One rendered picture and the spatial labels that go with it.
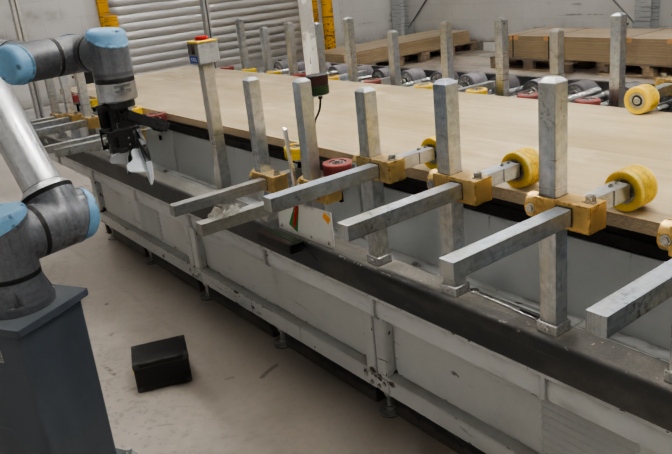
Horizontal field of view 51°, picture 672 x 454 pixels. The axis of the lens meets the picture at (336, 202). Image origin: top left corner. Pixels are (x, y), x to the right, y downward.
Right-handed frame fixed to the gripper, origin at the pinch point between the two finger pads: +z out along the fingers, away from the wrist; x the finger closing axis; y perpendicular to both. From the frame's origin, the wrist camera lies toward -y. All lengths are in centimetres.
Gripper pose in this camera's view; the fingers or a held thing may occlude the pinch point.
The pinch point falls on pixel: (143, 179)
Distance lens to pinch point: 182.0
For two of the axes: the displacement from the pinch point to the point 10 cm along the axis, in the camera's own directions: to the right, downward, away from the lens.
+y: -8.0, 2.6, -5.4
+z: 1.0, 9.4, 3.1
